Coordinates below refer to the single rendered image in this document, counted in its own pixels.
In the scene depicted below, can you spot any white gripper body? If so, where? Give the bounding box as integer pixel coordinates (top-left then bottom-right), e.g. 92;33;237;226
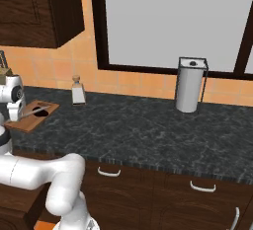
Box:
6;100;27;122

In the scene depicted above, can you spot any small bottle with cork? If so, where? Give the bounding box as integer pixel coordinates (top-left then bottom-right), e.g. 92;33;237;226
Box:
70;74;87;107

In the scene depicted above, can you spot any dark wood cupboard door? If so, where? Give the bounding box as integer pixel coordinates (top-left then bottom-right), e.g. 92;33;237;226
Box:
151;172;253;230
79;160;168;230

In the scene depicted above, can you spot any grey knife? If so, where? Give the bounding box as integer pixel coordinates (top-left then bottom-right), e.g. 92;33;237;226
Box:
20;106;52;119

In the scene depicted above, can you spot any brown wooden cutting board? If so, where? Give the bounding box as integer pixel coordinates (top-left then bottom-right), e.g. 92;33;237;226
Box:
3;99;61;134

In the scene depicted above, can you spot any black wire towel holder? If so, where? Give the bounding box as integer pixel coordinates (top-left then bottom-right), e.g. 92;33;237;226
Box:
177;56;210;105

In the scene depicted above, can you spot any dark wood base cabinet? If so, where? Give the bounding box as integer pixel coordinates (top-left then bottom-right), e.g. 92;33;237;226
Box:
0;149;64;230

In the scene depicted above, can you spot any white cupboard handle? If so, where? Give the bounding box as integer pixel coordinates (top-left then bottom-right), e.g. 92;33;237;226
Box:
189;180;217;193
97;166;123;178
229;206;241;230

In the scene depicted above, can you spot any dark wood wall cupboard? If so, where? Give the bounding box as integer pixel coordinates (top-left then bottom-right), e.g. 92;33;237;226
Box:
0;0;86;49

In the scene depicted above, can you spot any dark framed window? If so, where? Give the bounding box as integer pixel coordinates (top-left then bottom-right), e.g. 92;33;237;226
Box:
89;0;253;81

